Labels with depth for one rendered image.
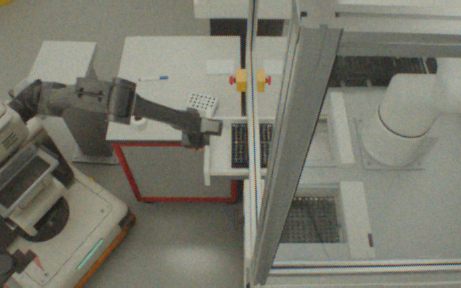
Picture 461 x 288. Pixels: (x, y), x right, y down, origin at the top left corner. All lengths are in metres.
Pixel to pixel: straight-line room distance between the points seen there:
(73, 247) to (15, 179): 0.76
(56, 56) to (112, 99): 1.23
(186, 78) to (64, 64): 0.61
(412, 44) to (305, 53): 0.11
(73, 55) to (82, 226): 0.85
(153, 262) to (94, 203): 0.46
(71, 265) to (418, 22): 1.97
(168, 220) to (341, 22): 2.12
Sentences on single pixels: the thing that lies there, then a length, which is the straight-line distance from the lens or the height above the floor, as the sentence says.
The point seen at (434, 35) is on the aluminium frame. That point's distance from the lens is 0.46.
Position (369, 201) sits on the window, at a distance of 0.84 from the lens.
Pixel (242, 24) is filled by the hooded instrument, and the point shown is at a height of 0.74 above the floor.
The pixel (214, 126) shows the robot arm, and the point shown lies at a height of 1.10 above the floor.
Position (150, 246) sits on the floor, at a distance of 2.43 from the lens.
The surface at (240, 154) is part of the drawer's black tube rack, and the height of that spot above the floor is 0.89.
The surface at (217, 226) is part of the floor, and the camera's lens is 2.43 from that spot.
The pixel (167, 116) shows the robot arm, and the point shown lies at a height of 1.29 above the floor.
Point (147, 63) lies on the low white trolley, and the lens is 2.09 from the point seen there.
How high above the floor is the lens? 2.27
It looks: 58 degrees down
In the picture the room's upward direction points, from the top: 1 degrees clockwise
